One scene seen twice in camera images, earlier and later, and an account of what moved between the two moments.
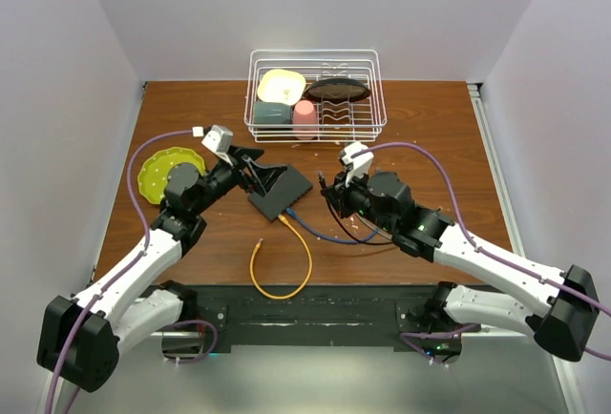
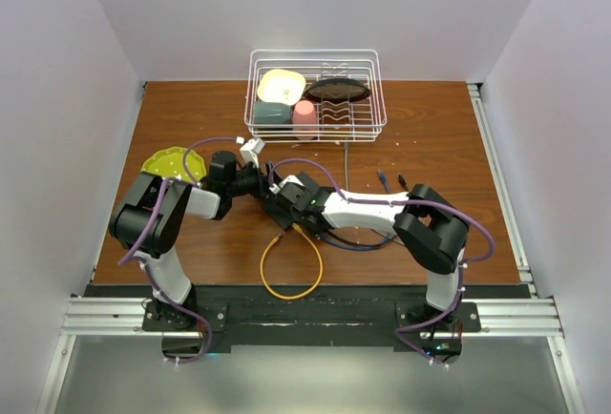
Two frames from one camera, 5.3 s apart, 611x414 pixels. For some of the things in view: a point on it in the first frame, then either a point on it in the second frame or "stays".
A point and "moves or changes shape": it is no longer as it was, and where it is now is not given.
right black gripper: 338,194 → 298,218
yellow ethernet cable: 254,254 → 321,258
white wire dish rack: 315,95 stays
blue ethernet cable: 291,214 moves or changes shape
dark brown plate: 337,91 stays
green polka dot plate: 152,177 stays
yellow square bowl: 281,87 stays
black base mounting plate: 237,317 stays
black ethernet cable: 322,177 moves or changes shape
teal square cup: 272,113 stays
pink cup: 305,113 stays
